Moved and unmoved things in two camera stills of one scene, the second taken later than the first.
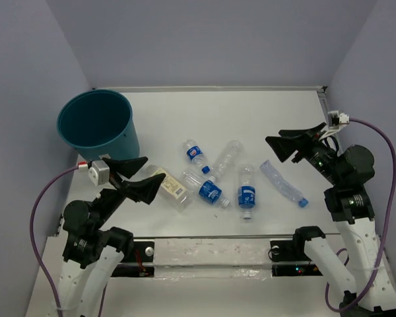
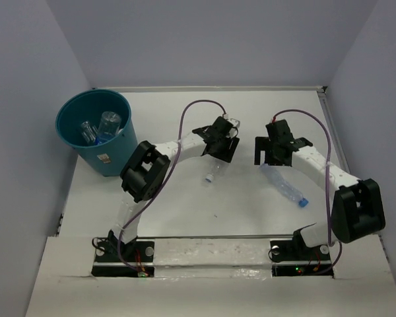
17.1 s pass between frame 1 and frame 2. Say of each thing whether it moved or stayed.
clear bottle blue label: moved
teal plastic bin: stayed
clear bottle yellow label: moved
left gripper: moved
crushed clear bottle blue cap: stayed
